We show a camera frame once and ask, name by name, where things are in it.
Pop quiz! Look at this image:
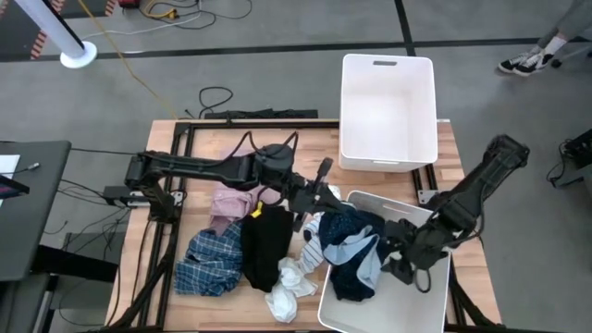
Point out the white and black pole stand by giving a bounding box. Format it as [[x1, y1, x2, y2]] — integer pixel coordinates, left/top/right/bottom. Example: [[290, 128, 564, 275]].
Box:
[[13, 0, 99, 70]]

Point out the blue plaid shirt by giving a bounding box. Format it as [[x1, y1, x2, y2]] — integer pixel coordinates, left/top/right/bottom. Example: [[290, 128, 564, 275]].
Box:
[[174, 221, 245, 297]]

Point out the black desk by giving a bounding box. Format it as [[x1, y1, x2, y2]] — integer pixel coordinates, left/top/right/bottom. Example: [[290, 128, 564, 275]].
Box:
[[0, 141, 73, 283]]

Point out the black garment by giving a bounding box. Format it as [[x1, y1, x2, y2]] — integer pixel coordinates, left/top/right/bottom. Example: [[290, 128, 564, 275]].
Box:
[[240, 203, 296, 293]]

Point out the black hazard-striped floor mat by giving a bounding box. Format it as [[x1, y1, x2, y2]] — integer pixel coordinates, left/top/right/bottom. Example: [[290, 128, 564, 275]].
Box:
[[0, 0, 66, 62]]

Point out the grey office chair base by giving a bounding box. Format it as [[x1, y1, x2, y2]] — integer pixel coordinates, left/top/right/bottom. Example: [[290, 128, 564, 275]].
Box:
[[549, 43, 592, 69]]

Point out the black floor cable loop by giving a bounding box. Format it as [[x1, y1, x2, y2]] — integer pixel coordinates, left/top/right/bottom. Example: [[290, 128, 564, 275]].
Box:
[[197, 86, 235, 120]]

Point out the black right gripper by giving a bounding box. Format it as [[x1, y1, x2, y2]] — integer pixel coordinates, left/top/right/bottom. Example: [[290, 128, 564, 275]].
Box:
[[381, 216, 448, 286]]

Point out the person's black white sneaker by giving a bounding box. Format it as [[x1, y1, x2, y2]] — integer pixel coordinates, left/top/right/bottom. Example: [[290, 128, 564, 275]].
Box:
[[512, 51, 555, 78], [498, 51, 533, 74]]

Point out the yellow cable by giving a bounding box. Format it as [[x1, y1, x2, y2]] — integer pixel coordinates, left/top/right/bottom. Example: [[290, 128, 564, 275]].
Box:
[[76, 0, 180, 120]]

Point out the white woven plastic bin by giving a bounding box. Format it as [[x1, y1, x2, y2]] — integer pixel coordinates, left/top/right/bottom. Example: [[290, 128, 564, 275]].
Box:
[[339, 53, 439, 173], [317, 189, 452, 333]]

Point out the light blue striped sock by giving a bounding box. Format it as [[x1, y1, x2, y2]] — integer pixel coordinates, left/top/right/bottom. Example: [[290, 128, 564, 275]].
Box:
[[298, 233, 328, 275]]

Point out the black equipment box with cables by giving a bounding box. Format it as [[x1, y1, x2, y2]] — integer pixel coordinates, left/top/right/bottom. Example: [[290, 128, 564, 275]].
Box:
[[546, 128, 592, 190]]

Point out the black controller box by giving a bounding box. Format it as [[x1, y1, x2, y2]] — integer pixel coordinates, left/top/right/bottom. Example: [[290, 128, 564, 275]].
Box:
[[102, 185, 152, 208]]

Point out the dark tablet device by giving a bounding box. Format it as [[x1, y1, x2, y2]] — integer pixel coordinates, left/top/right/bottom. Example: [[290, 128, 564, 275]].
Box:
[[0, 174, 31, 200]]

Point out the grey plug cable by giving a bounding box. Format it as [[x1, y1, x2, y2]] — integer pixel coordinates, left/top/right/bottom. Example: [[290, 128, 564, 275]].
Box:
[[0, 161, 42, 177]]

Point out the white floor cable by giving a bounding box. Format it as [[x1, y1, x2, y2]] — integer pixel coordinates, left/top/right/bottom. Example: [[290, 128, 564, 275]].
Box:
[[80, 9, 204, 42]]

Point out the white paper sheet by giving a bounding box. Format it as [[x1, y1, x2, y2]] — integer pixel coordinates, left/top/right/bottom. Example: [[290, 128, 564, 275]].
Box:
[[0, 154, 22, 176]]

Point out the person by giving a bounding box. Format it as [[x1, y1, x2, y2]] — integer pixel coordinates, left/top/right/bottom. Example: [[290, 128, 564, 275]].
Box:
[[498, 0, 592, 78]]

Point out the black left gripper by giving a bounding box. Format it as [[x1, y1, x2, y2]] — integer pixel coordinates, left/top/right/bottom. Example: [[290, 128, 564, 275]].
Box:
[[281, 156, 356, 232]]

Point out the pink shirt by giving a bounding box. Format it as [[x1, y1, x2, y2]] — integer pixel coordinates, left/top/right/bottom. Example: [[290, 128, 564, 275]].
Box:
[[210, 146, 283, 236]]

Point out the navy dotted shirt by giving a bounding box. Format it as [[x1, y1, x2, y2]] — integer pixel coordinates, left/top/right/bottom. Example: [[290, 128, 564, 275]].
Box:
[[317, 207, 399, 302]]

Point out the black bar behind table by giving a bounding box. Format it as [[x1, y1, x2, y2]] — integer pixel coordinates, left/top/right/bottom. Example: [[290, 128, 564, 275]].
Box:
[[204, 108, 320, 120]]

